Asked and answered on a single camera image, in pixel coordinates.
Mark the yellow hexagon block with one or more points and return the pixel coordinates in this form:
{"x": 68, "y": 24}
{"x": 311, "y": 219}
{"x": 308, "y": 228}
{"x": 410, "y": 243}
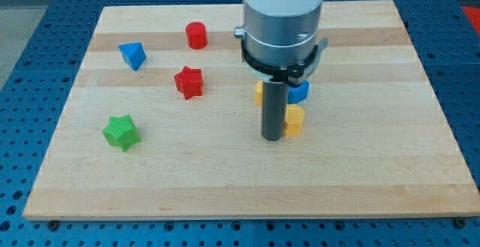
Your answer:
{"x": 294, "y": 118}

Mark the blue hexagon block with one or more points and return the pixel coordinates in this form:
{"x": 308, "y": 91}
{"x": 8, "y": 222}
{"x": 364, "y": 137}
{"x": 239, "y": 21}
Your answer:
{"x": 298, "y": 93}

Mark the green star block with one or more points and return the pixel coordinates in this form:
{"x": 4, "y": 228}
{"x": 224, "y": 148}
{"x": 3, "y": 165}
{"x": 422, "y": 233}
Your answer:
{"x": 121, "y": 132}

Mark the red star block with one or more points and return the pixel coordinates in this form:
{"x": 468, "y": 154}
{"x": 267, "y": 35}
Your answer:
{"x": 189, "y": 82}

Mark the yellow heart block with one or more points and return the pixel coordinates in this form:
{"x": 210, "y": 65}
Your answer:
{"x": 258, "y": 93}

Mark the red cylinder block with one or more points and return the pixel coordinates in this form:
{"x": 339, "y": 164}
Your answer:
{"x": 196, "y": 35}

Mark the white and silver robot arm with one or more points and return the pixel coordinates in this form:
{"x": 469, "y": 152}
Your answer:
{"x": 279, "y": 45}

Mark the blue triangle block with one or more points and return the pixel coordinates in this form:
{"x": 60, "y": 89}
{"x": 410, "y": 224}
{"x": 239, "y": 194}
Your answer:
{"x": 133, "y": 54}

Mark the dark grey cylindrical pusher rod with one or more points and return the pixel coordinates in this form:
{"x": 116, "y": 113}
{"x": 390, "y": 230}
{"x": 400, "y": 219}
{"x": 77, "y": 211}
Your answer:
{"x": 274, "y": 105}

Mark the light wooden board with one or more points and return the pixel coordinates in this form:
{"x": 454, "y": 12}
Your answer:
{"x": 374, "y": 141}

